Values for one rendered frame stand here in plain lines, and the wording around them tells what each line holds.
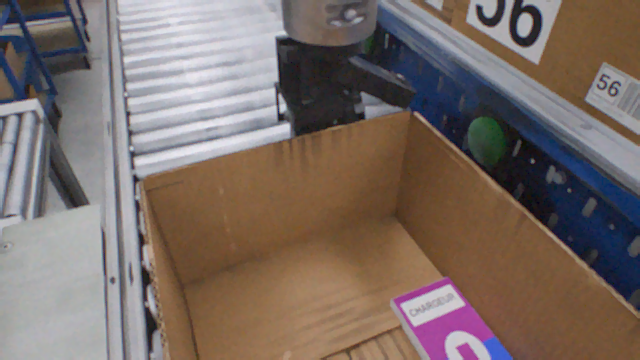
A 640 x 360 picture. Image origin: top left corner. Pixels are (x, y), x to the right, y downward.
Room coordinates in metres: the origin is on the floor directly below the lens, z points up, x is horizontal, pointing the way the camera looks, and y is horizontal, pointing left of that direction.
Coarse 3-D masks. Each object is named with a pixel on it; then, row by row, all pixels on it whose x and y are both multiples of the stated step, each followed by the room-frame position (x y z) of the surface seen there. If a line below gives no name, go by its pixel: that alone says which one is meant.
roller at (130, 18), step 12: (240, 0) 1.24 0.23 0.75; (252, 0) 1.25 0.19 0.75; (264, 0) 1.25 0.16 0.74; (276, 0) 1.26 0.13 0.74; (144, 12) 1.15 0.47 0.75; (156, 12) 1.15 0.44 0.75; (168, 12) 1.16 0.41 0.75; (180, 12) 1.17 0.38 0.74; (192, 12) 1.17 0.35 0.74; (204, 12) 1.18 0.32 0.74; (120, 24) 1.11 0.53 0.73
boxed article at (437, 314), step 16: (432, 288) 0.27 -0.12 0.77; (448, 288) 0.27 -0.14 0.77; (400, 304) 0.25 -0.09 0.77; (416, 304) 0.25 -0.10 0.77; (432, 304) 0.25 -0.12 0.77; (448, 304) 0.25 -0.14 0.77; (464, 304) 0.25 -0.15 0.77; (400, 320) 0.23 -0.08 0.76; (416, 320) 0.23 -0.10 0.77; (432, 320) 0.23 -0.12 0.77; (448, 320) 0.23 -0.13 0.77; (464, 320) 0.23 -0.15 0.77; (480, 320) 0.23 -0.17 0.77; (416, 336) 0.21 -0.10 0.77; (432, 336) 0.21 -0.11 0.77; (448, 336) 0.21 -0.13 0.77; (464, 336) 0.21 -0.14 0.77; (480, 336) 0.21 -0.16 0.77; (432, 352) 0.20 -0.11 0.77; (448, 352) 0.20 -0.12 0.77; (464, 352) 0.20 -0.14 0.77; (480, 352) 0.20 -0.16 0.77; (496, 352) 0.20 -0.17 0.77
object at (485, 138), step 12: (480, 120) 0.50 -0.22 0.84; (492, 120) 0.49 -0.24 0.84; (468, 132) 0.51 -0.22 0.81; (480, 132) 0.49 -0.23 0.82; (492, 132) 0.47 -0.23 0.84; (480, 144) 0.48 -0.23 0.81; (492, 144) 0.47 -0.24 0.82; (504, 144) 0.46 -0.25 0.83; (480, 156) 0.48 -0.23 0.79; (492, 156) 0.46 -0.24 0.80
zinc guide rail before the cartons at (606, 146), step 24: (384, 0) 0.83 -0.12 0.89; (408, 0) 0.83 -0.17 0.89; (408, 24) 0.73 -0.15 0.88; (432, 24) 0.71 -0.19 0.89; (456, 48) 0.62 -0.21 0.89; (480, 48) 0.62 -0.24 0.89; (480, 72) 0.55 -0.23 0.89; (504, 72) 0.54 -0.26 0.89; (528, 96) 0.48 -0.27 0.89; (552, 96) 0.48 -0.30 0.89; (552, 120) 0.42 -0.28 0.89; (576, 120) 0.42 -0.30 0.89; (576, 144) 0.38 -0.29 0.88; (600, 144) 0.37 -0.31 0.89; (624, 144) 0.37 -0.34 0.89; (624, 168) 0.33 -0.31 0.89
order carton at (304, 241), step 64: (384, 128) 0.38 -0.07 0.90; (192, 192) 0.30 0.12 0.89; (256, 192) 0.32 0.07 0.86; (320, 192) 0.35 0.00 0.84; (384, 192) 0.39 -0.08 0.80; (448, 192) 0.32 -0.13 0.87; (192, 256) 0.29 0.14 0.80; (256, 256) 0.32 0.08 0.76; (320, 256) 0.32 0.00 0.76; (384, 256) 0.32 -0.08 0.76; (448, 256) 0.30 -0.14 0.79; (512, 256) 0.23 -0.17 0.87; (576, 256) 0.20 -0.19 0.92; (192, 320) 0.24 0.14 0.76; (256, 320) 0.24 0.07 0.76; (320, 320) 0.24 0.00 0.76; (384, 320) 0.24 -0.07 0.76; (512, 320) 0.21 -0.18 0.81; (576, 320) 0.17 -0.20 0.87
